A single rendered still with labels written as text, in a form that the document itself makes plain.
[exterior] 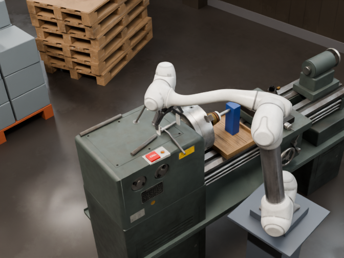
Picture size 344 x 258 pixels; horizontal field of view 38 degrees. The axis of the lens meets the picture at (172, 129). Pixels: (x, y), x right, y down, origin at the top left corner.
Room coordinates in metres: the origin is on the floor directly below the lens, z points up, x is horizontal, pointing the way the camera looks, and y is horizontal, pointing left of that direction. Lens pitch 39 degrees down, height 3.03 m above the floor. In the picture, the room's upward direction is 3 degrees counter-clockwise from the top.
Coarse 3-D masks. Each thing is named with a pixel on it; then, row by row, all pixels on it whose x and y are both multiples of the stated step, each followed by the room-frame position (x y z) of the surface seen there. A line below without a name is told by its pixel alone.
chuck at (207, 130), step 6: (186, 108) 2.43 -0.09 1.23; (198, 108) 2.42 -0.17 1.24; (192, 114) 2.37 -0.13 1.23; (198, 114) 2.37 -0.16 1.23; (204, 114) 2.38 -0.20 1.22; (198, 120) 2.33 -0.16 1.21; (204, 120) 2.34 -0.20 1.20; (204, 126) 2.31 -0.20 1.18; (210, 126) 2.33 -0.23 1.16; (204, 132) 2.29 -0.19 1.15; (210, 132) 2.31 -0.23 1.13; (204, 138) 2.27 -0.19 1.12; (210, 138) 2.30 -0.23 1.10; (210, 144) 2.30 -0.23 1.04
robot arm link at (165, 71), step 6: (162, 66) 2.14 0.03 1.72; (168, 66) 2.14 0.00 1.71; (156, 72) 2.15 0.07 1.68; (162, 72) 2.12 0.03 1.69; (168, 72) 2.12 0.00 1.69; (174, 72) 2.15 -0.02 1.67; (156, 78) 2.11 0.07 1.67; (162, 78) 2.10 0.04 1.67; (168, 78) 2.11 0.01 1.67; (174, 78) 2.13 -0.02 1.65; (174, 84) 2.13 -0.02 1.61; (174, 90) 2.15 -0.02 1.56
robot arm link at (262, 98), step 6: (258, 96) 1.98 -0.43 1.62; (264, 96) 1.98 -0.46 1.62; (270, 96) 1.98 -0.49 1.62; (276, 96) 1.98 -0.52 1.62; (258, 102) 1.96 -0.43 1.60; (264, 102) 1.92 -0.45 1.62; (270, 102) 1.91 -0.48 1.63; (276, 102) 1.92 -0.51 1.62; (282, 102) 1.93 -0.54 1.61; (288, 102) 1.95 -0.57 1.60; (282, 108) 1.90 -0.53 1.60; (288, 108) 1.92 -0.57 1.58; (288, 114) 1.91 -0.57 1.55
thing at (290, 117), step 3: (249, 90) 2.97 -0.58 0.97; (243, 108) 2.78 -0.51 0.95; (246, 108) 2.76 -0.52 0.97; (246, 111) 2.76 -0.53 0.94; (249, 111) 2.73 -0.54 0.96; (249, 114) 2.73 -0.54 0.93; (288, 117) 2.63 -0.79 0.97; (291, 117) 2.63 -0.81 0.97; (294, 117) 2.63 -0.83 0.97; (285, 120) 2.60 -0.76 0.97; (288, 120) 2.60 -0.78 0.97; (291, 120) 2.62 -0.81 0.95
